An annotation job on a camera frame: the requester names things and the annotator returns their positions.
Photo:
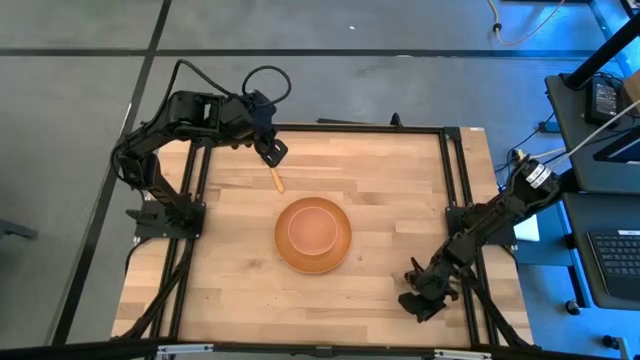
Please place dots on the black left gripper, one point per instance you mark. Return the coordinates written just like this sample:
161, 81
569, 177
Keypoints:
260, 117

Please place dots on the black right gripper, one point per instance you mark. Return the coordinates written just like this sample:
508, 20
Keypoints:
437, 277

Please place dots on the orange round bowl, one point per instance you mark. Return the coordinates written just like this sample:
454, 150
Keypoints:
312, 232

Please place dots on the orange round plate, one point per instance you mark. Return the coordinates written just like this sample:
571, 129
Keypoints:
312, 265

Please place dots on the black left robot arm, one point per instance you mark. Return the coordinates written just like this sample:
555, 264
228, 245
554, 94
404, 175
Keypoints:
195, 115

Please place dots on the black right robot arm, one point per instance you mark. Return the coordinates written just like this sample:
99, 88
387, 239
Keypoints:
490, 220

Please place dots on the white box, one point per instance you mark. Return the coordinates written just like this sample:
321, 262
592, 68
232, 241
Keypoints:
527, 229

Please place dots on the black desk caster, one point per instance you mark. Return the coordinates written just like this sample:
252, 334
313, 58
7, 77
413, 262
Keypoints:
610, 342
572, 306

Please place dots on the dark grey desk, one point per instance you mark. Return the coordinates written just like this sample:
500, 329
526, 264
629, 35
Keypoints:
585, 225

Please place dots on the black keyboard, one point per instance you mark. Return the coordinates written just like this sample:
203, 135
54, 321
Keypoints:
620, 260

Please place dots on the black equipment desk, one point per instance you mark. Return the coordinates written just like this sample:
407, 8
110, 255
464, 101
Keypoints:
570, 115

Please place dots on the black laptop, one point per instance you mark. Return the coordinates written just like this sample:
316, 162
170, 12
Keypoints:
625, 147

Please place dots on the grey chair leg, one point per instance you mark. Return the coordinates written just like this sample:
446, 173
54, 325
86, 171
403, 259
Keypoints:
15, 230

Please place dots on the black power adapter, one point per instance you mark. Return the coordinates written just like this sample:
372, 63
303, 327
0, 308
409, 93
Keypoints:
604, 102

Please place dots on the brown cardboard box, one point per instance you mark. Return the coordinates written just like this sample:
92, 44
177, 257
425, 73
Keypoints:
634, 90

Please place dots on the black diagonal pole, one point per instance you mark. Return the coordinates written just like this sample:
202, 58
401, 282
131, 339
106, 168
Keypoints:
605, 52

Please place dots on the black aluminium table frame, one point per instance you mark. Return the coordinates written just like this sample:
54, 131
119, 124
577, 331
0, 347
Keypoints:
350, 128

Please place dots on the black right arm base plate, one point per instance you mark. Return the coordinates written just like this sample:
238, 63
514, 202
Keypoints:
457, 220

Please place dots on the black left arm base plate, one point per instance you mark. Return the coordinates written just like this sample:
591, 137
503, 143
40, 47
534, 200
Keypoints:
150, 227

